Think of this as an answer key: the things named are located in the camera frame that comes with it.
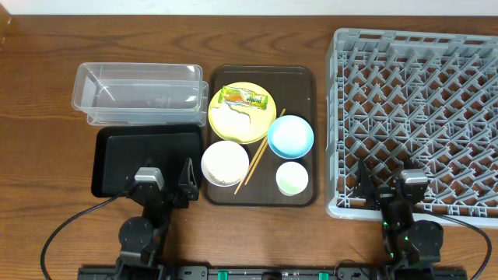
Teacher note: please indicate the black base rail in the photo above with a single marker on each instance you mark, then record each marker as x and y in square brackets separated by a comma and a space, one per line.
[204, 273]

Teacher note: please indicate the wooden chopstick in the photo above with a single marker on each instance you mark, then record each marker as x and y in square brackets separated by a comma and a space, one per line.
[257, 158]
[241, 183]

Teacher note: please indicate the grey dishwasher rack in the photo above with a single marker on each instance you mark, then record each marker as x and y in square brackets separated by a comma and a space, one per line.
[430, 98]

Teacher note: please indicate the dark brown serving tray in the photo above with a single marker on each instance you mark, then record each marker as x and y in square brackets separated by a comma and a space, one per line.
[293, 90]

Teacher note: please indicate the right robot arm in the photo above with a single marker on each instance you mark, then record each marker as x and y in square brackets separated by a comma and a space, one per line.
[414, 246]

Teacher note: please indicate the green orange snack wrapper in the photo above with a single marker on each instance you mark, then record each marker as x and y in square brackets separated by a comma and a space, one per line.
[244, 97]

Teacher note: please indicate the pink bowl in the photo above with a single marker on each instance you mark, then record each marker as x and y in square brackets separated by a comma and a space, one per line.
[208, 171]

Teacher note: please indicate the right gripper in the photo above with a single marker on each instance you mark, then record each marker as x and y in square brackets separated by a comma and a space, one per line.
[384, 195]

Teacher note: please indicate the clear plastic bin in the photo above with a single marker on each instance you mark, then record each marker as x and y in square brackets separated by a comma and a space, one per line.
[124, 93]

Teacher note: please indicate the small light green cup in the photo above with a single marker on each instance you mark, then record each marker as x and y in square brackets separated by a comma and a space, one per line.
[291, 178]

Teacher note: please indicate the yellow plate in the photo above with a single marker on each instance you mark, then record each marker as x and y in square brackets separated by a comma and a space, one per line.
[260, 119]

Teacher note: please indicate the light blue bowl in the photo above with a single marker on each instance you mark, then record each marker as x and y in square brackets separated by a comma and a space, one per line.
[290, 137]

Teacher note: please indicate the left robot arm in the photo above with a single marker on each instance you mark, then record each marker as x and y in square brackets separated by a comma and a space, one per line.
[142, 238]

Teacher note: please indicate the white tissue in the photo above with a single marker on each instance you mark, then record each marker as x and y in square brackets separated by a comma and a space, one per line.
[229, 122]

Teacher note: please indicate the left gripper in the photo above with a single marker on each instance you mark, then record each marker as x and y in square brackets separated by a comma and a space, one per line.
[163, 194]

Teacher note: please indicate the black plastic bin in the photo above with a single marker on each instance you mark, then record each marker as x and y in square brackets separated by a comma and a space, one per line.
[121, 151]

